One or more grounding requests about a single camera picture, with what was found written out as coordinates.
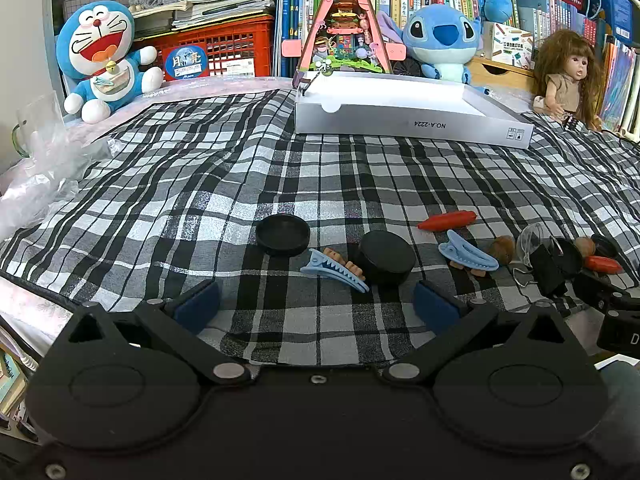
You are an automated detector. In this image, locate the blue paper bag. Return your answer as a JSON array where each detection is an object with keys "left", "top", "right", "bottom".
[{"left": 585, "top": 0, "right": 634, "bottom": 46}]

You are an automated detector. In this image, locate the clear plastic bag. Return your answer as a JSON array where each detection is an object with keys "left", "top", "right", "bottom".
[{"left": 1, "top": 92, "right": 116, "bottom": 240}]

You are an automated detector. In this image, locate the black white plaid cloth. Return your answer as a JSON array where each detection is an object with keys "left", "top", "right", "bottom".
[{"left": 1, "top": 90, "right": 639, "bottom": 365}]

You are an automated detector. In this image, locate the wooden drawer box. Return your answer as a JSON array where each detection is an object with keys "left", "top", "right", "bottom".
[{"left": 466, "top": 56, "right": 535, "bottom": 92}]

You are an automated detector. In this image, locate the binder clip on box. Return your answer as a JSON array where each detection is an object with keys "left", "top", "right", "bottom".
[{"left": 295, "top": 70, "right": 321, "bottom": 94}]

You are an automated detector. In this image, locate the black binder clip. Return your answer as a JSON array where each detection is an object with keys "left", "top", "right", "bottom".
[{"left": 511, "top": 266, "right": 537, "bottom": 288}]

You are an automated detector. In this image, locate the red toy carrot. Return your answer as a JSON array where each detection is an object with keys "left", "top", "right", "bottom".
[
  {"left": 584, "top": 256, "right": 623, "bottom": 274},
  {"left": 418, "top": 210, "right": 477, "bottom": 232}
]

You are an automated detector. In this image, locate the blue hair clip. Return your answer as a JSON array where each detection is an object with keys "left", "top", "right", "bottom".
[
  {"left": 299, "top": 248, "right": 370, "bottom": 292},
  {"left": 438, "top": 230, "right": 500, "bottom": 278}
]

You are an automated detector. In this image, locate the white shallow cardboard box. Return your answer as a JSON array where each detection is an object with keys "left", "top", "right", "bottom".
[{"left": 295, "top": 72, "right": 533, "bottom": 150}]

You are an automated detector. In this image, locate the red plastic crate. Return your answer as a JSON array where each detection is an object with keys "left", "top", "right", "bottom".
[{"left": 134, "top": 14, "right": 274, "bottom": 80}]

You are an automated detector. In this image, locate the clear plastic cup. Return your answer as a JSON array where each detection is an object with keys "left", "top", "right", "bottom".
[{"left": 515, "top": 222, "right": 564, "bottom": 268}]

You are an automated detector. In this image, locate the Stitch plush toy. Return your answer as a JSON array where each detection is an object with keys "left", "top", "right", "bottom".
[{"left": 378, "top": 3, "right": 480, "bottom": 84}]

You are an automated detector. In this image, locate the white pencil pattern box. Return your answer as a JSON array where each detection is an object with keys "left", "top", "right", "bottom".
[{"left": 482, "top": 22, "right": 534, "bottom": 70}]

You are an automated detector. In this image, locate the row of books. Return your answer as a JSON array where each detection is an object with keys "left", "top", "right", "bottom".
[{"left": 274, "top": 0, "right": 639, "bottom": 76}]

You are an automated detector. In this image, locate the brown haired doll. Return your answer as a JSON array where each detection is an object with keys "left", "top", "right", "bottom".
[{"left": 533, "top": 29, "right": 602, "bottom": 131}]

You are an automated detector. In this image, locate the brown walnut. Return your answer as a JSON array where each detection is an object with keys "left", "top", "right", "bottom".
[{"left": 488, "top": 235, "right": 515, "bottom": 266}]

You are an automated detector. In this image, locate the pink triangular diorama house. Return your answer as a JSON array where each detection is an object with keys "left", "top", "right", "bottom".
[{"left": 282, "top": 0, "right": 406, "bottom": 89}]

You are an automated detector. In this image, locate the black round lid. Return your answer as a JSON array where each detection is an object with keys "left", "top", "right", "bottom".
[{"left": 256, "top": 214, "right": 310, "bottom": 258}]

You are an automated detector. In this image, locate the black round puck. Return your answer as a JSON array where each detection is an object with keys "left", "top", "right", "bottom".
[{"left": 355, "top": 231, "right": 416, "bottom": 286}]

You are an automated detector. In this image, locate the Doraemon plush toy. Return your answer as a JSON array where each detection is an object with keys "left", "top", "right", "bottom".
[{"left": 56, "top": 0, "right": 164, "bottom": 125}]

